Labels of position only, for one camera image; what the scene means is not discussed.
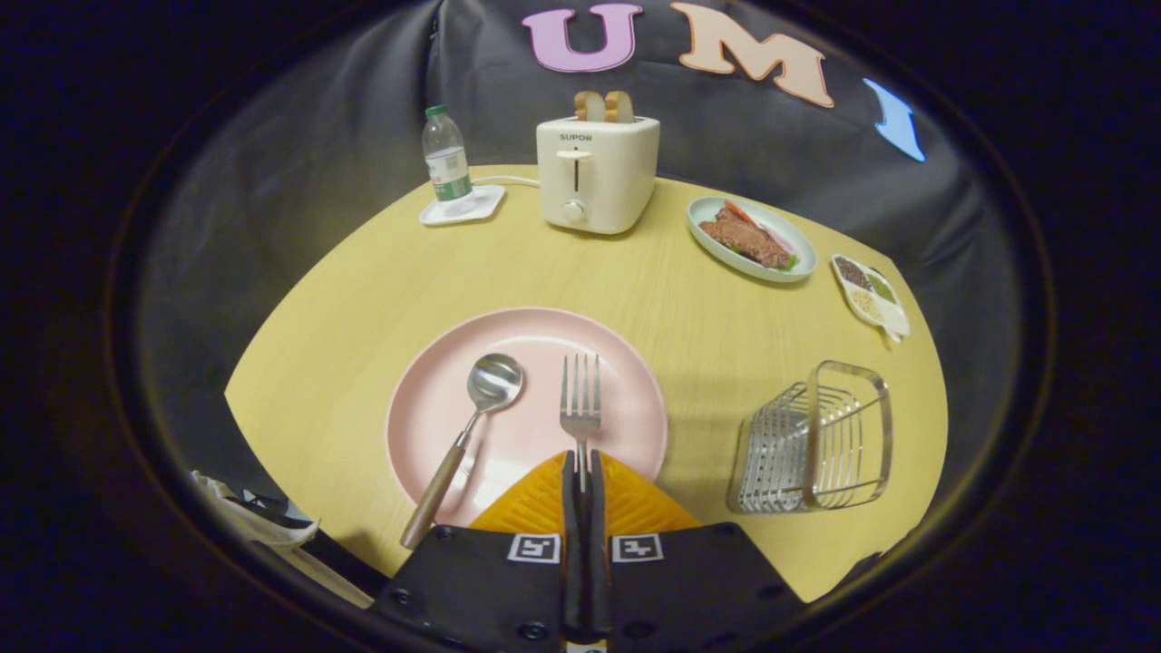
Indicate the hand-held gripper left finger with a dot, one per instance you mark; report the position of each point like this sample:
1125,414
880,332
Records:
570,544

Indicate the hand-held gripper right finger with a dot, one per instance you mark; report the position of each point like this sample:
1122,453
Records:
599,544

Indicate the metal fork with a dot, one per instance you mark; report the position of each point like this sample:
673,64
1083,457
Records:
580,413

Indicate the pink round plate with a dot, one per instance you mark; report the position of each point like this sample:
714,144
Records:
535,331

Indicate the pale green oval plate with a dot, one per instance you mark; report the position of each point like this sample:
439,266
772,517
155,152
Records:
707,238

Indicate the sliced meat with garnish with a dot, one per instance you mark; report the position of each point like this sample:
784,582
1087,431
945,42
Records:
748,240

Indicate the white square coaster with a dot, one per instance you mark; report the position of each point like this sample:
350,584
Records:
481,207

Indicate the white toaster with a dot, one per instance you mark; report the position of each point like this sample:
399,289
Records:
599,181

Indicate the white divided condiment dish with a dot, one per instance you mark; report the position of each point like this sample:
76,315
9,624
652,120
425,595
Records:
869,295

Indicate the clear plastic water bottle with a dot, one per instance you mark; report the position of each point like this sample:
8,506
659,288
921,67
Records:
446,159

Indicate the toasted bread slice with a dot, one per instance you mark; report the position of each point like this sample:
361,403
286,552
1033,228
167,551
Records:
620,107
590,107

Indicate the black backdrop cloth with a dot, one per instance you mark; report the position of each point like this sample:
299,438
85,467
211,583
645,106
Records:
317,136

